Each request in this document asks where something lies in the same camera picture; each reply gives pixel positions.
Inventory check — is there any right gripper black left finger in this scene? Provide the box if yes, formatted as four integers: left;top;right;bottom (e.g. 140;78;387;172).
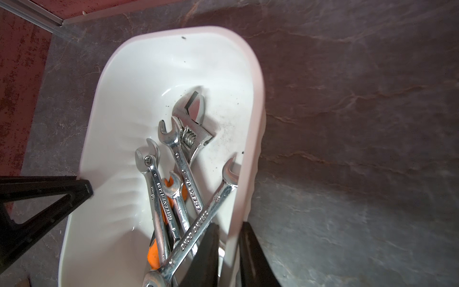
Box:
0;175;94;275

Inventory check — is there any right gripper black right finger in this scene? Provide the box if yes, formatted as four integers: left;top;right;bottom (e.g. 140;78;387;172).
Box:
179;222;280;287

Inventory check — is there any white plastic storage box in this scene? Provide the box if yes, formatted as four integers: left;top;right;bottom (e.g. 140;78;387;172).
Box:
58;26;267;287

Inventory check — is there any long silver combination wrench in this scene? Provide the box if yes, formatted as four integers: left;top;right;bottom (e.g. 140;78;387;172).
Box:
143;155;239;287

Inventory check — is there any small silver wrench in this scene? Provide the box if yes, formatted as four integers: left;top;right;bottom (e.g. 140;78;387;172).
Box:
160;171;190;257

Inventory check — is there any silver end wrench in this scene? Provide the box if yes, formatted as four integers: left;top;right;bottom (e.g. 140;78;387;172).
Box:
158;117;204;214

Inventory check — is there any silver wrench in box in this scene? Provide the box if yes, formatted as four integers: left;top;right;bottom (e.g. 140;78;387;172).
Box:
135;138;180;265

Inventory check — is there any adjustable wrench orange handle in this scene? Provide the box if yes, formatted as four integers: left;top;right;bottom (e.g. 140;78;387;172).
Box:
146;90;215;270

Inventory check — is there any left aluminium corner post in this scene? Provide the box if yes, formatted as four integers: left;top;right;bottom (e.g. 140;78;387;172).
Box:
1;0;63;33

